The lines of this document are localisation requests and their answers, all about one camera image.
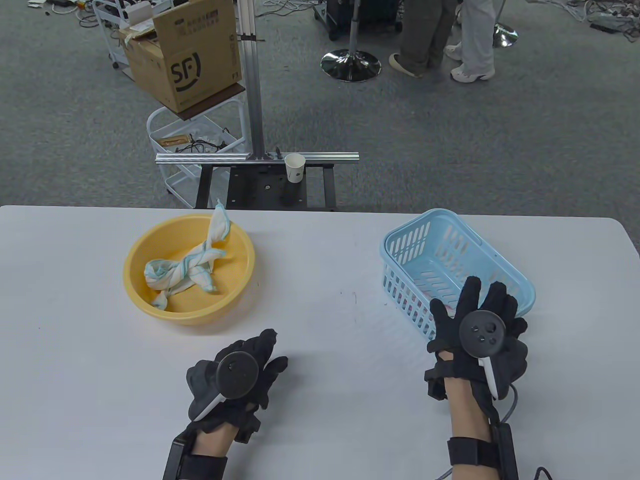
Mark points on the person's right hand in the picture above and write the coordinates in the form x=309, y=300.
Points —
x=492, y=300

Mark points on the white metal rack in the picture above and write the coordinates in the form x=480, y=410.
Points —
x=102, y=30

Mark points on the person's right forearm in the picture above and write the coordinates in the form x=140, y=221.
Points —
x=470, y=415

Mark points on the brown flat packet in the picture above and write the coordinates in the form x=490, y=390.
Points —
x=172, y=140

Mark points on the chrome round base pole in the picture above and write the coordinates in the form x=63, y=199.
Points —
x=350, y=65
x=506, y=35

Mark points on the black metal stand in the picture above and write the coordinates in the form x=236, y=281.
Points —
x=250, y=187

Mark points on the yellow plastic basin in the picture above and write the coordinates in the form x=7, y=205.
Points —
x=235, y=245

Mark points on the brown cardboard box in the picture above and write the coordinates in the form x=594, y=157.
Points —
x=200, y=60

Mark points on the pink-edged white dish cloth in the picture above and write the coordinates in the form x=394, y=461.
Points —
x=420, y=292

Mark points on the brown wooden board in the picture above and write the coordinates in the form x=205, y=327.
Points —
x=220, y=102

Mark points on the white paper cup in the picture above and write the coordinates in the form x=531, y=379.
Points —
x=295, y=167

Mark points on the black wheeled equipment base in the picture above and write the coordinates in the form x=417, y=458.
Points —
x=340, y=15

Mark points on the black round tracking controller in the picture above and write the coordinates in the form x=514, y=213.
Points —
x=237, y=372
x=482, y=332

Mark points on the person's left hand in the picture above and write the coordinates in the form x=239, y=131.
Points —
x=252, y=345

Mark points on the aluminium profile post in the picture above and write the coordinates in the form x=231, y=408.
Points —
x=252, y=100

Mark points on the aluminium profile rail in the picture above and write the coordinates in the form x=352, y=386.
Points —
x=200, y=158

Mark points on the light blue plastic basket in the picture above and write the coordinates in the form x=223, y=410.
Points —
x=434, y=213

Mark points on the person's left forearm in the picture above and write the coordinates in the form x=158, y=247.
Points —
x=212, y=442

